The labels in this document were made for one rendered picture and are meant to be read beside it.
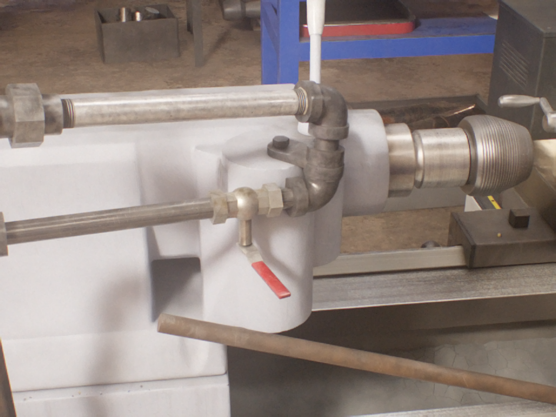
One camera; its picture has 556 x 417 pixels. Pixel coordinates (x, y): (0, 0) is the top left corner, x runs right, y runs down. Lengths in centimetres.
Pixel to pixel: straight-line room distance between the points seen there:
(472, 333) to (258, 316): 50
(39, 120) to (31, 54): 426
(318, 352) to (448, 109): 248
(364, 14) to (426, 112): 45
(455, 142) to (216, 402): 36
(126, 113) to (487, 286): 68
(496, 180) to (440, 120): 221
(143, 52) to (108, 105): 401
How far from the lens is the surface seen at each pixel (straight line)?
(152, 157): 82
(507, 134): 94
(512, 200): 145
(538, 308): 123
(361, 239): 295
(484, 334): 128
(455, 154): 92
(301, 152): 76
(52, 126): 64
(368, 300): 116
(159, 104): 67
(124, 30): 462
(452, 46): 283
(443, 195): 317
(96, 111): 65
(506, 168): 93
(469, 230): 126
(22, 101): 63
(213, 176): 81
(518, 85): 248
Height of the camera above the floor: 149
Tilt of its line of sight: 28 degrees down
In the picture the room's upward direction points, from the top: straight up
